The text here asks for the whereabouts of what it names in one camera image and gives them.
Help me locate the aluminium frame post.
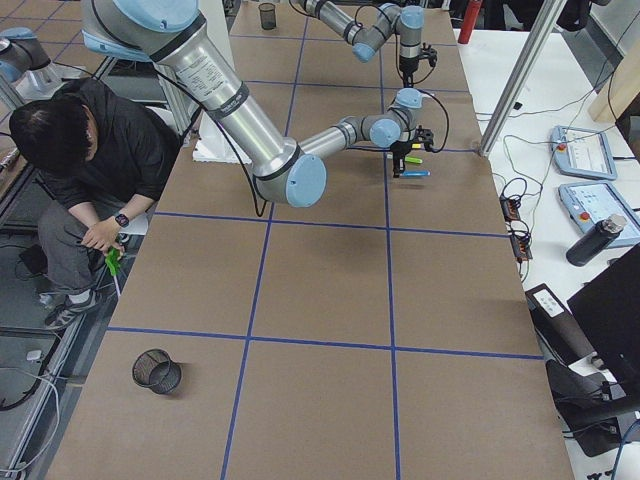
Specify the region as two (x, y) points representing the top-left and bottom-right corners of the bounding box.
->
(478, 0), (567, 157)

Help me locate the black water bottle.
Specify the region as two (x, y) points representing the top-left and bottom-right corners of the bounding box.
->
(565, 214), (627, 267)

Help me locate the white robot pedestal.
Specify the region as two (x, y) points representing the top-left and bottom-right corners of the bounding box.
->
(193, 0), (249, 164)

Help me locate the near teach pendant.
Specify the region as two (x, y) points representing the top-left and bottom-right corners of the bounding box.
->
(558, 180), (639, 248)

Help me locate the teach pendant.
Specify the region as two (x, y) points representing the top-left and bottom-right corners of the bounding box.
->
(549, 125), (617, 180)
(558, 180), (639, 248)

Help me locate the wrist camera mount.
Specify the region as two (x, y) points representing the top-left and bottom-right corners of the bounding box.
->
(418, 43), (438, 69)
(412, 126), (436, 153)

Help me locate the black monitor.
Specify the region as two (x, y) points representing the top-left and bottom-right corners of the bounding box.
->
(568, 246), (639, 390)

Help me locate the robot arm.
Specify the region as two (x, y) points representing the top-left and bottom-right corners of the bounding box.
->
(289, 1), (438, 87)
(81, 1), (423, 207)

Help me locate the near black mesh cup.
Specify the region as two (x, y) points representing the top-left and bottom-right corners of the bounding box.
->
(131, 348), (182, 395)

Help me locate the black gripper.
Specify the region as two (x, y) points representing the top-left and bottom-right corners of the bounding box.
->
(399, 55), (420, 88)
(389, 140), (413, 178)

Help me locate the far black mesh cup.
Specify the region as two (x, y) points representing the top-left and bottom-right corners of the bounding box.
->
(259, 2), (277, 30)

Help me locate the far teach pendant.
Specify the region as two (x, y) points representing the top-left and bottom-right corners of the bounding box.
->
(549, 125), (617, 180)

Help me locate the green white hand tool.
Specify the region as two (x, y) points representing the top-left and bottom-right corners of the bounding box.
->
(105, 247), (121, 298)

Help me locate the black mesh cup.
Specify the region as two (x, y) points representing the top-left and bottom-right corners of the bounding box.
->
(259, 2), (277, 30)
(131, 348), (182, 395)

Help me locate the seated person in black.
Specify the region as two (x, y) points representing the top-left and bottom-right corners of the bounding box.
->
(9, 78), (183, 330)

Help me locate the orange black electronics box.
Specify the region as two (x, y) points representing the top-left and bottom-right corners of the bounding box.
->
(499, 195), (532, 263)

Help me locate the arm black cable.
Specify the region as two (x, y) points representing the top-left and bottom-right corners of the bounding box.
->
(352, 3), (401, 29)
(349, 90), (450, 154)

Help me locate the blue highlighter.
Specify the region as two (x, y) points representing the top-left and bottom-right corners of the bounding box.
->
(399, 170), (431, 178)

